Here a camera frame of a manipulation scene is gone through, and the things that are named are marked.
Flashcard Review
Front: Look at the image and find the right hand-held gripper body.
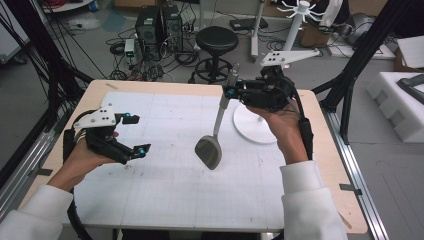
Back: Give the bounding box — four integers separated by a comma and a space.
237, 47, 322, 112

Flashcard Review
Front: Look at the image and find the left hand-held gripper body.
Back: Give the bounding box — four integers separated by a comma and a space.
72, 102, 135, 166

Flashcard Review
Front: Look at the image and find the white hook rack stand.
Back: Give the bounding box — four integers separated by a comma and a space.
232, 0, 328, 145

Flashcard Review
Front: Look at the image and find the large metal serving spoon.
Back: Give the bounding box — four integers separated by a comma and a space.
193, 62, 242, 171

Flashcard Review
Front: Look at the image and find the person's left hand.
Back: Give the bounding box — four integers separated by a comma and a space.
47, 130, 120, 193

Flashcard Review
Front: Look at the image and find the person's right hand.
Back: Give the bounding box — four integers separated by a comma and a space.
245, 99, 310, 165

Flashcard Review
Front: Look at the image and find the white grid mat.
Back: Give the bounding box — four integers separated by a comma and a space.
63, 91, 313, 233

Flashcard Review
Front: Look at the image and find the black round stool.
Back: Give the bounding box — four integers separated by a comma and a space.
187, 25, 240, 86

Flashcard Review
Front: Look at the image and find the flat black device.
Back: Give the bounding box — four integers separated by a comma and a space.
229, 16, 270, 32

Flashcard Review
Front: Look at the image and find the cardboard box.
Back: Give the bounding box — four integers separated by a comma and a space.
297, 22, 332, 48

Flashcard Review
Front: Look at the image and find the black tape strip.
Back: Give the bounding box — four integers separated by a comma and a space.
339, 182, 363, 197
27, 167, 54, 178

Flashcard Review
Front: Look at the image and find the small silver power box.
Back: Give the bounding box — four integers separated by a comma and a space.
123, 38, 136, 65

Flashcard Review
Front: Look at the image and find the black computer tower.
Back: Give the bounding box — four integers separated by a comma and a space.
134, 5, 164, 62
161, 3, 185, 53

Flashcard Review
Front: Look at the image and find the grey rounded device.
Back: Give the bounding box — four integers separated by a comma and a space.
344, 12, 377, 47

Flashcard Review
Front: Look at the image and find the white foam block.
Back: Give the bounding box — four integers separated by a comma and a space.
366, 71, 424, 145

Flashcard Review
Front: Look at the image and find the black curved part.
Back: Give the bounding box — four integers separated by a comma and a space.
396, 73, 424, 106

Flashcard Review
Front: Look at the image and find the white flat box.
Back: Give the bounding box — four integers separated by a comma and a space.
396, 35, 424, 70

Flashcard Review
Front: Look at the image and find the white stand post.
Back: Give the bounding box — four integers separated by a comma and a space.
249, 0, 267, 64

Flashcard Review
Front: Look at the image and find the tangle of black floor cables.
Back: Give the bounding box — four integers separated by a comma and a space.
105, 28, 203, 83

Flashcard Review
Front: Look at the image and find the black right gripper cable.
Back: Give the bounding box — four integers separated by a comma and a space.
282, 77, 315, 162

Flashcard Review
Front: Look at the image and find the black metal frame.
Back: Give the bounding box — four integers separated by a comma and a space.
311, 0, 416, 145
0, 0, 95, 188

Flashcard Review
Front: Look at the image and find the aluminium rail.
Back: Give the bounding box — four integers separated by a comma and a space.
0, 130, 57, 219
320, 108, 390, 240

